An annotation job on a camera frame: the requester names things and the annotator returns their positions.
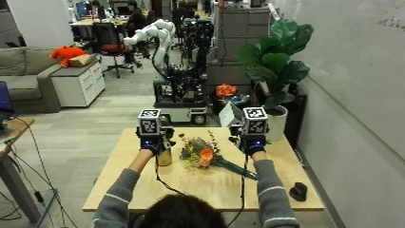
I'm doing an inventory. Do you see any person's right hand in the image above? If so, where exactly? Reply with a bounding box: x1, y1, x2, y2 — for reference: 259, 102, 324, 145
228, 124, 269, 157

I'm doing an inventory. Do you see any person's left hand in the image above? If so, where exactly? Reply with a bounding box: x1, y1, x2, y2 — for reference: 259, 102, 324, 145
135, 125, 176, 156

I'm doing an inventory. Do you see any gold vase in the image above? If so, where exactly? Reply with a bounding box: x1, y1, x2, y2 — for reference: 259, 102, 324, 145
156, 139, 175, 167

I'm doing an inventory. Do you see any left glove marker cube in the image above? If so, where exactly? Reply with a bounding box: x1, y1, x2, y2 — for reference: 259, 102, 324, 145
138, 108, 163, 137

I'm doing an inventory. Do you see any glove marker cube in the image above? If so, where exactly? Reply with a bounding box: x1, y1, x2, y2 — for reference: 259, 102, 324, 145
241, 106, 269, 136
138, 108, 163, 137

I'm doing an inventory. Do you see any right glove marker cube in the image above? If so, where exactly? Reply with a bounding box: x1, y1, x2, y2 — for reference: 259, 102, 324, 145
241, 106, 269, 136

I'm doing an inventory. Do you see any white plant pot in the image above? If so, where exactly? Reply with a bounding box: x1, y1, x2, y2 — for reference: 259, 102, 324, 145
263, 104, 289, 143

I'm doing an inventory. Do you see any white paper sheet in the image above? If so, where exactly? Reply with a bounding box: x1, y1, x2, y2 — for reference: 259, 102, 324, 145
218, 100, 245, 128

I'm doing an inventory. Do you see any mixed flower bouquet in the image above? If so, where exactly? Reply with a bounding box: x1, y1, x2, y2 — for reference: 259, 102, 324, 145
178, 130, 260, 181

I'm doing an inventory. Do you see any black side cabinet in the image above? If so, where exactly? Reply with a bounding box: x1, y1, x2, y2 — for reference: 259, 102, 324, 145
283, 85, 309, 150

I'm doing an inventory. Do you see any orange flower bunch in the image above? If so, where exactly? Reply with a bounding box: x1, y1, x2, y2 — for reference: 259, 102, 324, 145
215, 83, 240, 99

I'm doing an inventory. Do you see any small black object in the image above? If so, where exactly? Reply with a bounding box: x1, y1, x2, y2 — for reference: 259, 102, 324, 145
289, 181, 309, 202

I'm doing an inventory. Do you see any the person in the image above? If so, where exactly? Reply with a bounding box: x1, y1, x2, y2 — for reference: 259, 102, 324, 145
91, 148, 301, 228

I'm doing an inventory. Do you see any white mobile robot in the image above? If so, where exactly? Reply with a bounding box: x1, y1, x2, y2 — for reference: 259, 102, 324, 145
123, 18, 214, 126

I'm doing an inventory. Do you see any white drawer cabinet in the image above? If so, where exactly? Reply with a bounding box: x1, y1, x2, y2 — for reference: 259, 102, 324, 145
50, 60, 107, 108

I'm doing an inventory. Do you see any potted green leafy plant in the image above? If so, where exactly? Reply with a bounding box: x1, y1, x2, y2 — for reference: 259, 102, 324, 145
236, 18, 316, 110

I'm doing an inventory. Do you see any brown paper bag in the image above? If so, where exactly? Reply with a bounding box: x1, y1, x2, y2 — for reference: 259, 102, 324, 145
68, 53, 99, 68

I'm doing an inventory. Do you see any grey filing cabinet stack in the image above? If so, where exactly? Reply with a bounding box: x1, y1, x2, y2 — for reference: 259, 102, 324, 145
207, 8, 273, 96

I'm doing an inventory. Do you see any black office chair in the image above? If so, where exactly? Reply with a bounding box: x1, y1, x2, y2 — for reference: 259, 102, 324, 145
91, 22, 138, 79

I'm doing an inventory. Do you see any wooden side desk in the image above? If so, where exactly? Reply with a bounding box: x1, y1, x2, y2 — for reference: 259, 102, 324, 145
0, 117, 59, 224

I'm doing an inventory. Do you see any orange plush toy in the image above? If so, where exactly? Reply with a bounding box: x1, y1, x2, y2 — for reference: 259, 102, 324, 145
48, 46, 88, 68

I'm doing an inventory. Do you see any grey sofa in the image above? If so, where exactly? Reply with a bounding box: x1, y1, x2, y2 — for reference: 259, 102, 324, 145
0, 46, 64, 114

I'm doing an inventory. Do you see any blue laptop screen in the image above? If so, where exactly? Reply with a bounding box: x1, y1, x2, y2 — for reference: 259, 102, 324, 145
0, 81, 15, 112

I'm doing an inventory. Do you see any black left glove cable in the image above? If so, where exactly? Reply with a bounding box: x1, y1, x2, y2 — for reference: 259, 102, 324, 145
154, 153, 188, 196

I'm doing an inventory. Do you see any black glove cable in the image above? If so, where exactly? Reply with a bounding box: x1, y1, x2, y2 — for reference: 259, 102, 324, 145
154, 153, 188, 196
227, 153, 249, 228

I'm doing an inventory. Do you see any black right glove cable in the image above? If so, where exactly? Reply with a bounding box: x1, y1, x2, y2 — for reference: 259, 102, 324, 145
227, 153, 249, 228

